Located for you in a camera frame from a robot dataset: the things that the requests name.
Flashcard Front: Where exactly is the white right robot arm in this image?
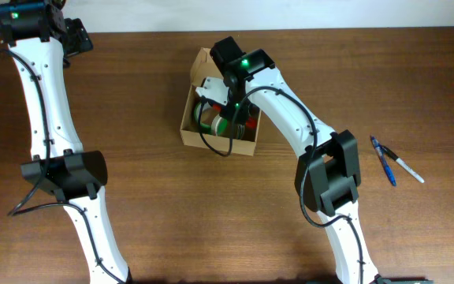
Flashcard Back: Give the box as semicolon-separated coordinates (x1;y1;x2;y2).
210;36;381;283

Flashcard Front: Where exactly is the brown cardboard box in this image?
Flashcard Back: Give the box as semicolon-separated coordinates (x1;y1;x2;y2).
180;47;260;156

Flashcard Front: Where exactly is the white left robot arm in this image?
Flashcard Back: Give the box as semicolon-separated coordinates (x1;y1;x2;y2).
0;1;132;283

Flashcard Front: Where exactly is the green tape roll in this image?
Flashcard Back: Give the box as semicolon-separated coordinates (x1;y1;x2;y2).
193;103;219;135

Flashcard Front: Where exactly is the beige masking tape roll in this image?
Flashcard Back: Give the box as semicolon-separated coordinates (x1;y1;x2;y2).
211;114;245;140

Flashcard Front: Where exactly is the blue pen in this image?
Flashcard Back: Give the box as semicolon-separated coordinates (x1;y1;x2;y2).
370;136;396;186

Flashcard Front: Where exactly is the orange utility knife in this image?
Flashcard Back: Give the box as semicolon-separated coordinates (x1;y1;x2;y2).
213;103;259;130

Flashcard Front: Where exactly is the black white marker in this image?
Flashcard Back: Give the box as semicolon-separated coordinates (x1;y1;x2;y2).
381;145;425;183

